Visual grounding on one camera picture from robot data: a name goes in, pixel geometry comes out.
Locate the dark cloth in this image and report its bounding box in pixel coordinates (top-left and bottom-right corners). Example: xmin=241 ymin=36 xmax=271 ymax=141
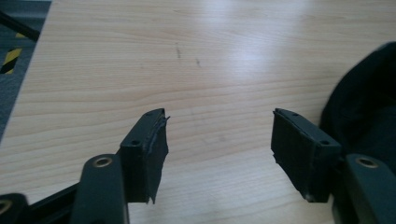
xmin=318 ymin=41 xmax=396 ymax=175

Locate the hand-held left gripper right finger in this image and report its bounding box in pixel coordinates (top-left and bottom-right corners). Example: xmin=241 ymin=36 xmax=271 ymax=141
xmin=270 ymin=107 xmax=344 ymax=203

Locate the black bar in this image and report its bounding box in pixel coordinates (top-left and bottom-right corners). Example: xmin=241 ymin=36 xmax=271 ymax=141
xmin=0 ymin=10 xmax=42 ymax=43

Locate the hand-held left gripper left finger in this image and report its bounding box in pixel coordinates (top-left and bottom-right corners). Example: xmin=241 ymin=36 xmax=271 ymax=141
xmin=119 ymin=107 xmax=171 ymax=205

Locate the yellow and black hazard tape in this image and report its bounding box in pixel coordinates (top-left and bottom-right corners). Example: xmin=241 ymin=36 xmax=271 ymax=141
xmin=0 ymin=32 xmax=28 ymax=76

